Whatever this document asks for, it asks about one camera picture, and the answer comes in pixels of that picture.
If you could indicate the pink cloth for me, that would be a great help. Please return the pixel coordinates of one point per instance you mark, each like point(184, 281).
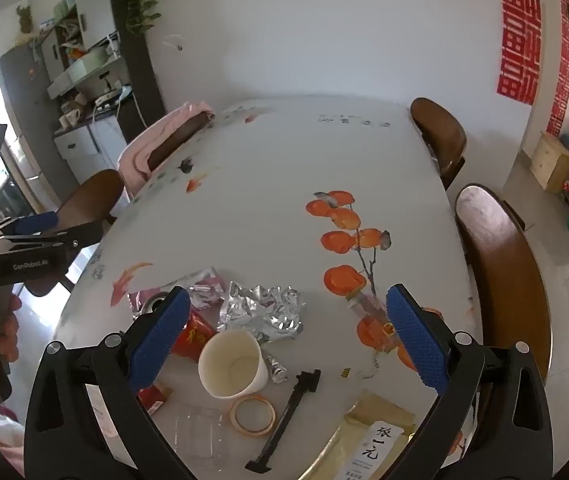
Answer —
point(139, 152)

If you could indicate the black shelf unit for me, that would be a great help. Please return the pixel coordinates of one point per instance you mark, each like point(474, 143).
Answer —
point(137, 70)

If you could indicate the silver foil sheet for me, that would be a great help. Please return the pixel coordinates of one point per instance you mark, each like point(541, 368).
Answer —
point(259, 310)

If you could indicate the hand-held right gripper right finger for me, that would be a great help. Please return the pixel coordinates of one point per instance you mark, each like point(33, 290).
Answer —
point(417, 342)

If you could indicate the beige tape roll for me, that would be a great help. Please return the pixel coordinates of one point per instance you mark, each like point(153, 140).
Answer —
point(234, 417)

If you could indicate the black plastic tool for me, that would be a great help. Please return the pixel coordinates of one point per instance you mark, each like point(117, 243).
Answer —
point(284, 417)

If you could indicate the small silver candy wrapper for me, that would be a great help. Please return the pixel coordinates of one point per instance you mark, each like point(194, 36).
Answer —
point(275, 367)

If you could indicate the silver refrigerator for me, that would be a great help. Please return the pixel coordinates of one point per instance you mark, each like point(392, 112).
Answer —
point(29, 125)

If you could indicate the white paper cup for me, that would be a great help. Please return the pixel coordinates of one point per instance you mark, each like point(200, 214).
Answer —
point(232, 365)

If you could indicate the clear plastic container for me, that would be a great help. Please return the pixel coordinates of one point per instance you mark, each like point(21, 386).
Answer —
point(199, 432)

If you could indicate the gold paper bag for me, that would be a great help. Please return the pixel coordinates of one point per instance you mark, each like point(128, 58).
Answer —
point(359, 435)

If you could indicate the clear plastic bottle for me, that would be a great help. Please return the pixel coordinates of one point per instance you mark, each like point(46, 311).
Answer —
point(369, 310)

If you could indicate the narrow red wall banner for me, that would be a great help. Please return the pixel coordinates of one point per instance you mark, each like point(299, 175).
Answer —
point(564, 60)

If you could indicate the white drawer cabinet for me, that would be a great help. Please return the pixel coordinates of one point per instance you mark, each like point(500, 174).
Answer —
point(94, 147)

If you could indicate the small red packet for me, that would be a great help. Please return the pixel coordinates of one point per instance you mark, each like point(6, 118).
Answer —
point(152, 399)

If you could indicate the wide red wall banner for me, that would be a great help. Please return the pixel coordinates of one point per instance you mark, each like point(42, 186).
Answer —
point(519, 35)

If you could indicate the brown wooden chair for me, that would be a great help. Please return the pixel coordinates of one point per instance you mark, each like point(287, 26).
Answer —
point(507, 270)
point(439, 132)
point(92, 195)

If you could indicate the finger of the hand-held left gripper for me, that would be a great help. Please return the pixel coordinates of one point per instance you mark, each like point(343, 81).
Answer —
point(39, 222)

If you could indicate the pink foil snack wrapper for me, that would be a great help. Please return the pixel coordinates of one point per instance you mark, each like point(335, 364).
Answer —
point(202, 287)

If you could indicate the light wooden cabinet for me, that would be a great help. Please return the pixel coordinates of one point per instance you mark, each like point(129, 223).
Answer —
point(554, 160)

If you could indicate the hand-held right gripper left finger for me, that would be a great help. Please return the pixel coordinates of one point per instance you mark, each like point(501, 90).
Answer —
point(159, 342)

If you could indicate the red snack packet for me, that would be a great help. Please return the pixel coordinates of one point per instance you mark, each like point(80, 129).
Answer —
point(194, 335)

